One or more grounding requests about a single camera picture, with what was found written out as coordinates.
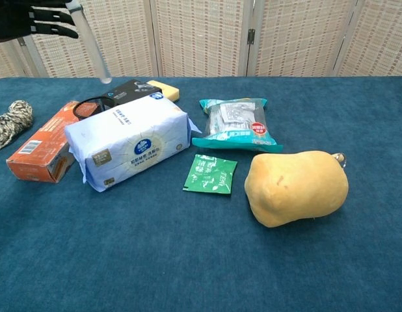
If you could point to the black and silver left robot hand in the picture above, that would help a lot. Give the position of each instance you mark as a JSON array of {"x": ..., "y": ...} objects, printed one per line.
[{"x": 22, "y": 19}]

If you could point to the clear plastic test tube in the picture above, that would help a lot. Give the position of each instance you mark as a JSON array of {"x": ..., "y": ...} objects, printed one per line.
[{"x": 92, "y": 45}]

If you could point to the orange cardboard box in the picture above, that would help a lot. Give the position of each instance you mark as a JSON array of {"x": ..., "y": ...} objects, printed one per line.
[{"x": 45, "y": 144}]

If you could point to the black printed box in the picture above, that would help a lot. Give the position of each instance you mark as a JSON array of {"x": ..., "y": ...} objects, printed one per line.
[{"x": 127, "y": 91}]

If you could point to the yellow sponge block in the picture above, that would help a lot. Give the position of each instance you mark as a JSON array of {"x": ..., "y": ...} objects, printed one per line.
[{"x": 168, "y": 91}]

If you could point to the white tissue pack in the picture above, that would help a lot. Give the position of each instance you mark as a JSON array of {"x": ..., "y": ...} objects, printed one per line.
[{"x": 132, "y": 139}]

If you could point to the woven folding screen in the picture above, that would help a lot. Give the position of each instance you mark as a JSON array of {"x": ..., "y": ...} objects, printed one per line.
[{"x": 201, "y": 35}]

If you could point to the black screen hinge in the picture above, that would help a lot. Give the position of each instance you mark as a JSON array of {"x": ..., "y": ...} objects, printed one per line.
[{"x": 250, "y": 36}]

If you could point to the teal snack bag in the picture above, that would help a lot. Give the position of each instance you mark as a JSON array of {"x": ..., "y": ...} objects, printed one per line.
[{"x": 235, "y": 126}]

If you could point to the green tea sachet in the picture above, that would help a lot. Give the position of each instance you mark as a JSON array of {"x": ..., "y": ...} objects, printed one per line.
[{"x": 210, "y": 175}]

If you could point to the blue table cloth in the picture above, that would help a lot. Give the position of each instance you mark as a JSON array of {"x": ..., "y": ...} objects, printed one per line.
[{"x": 201, "y": 253}]

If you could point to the yellow plush pouch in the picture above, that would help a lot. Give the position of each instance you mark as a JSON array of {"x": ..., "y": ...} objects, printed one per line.
[{"x": 295, "y": 188}]

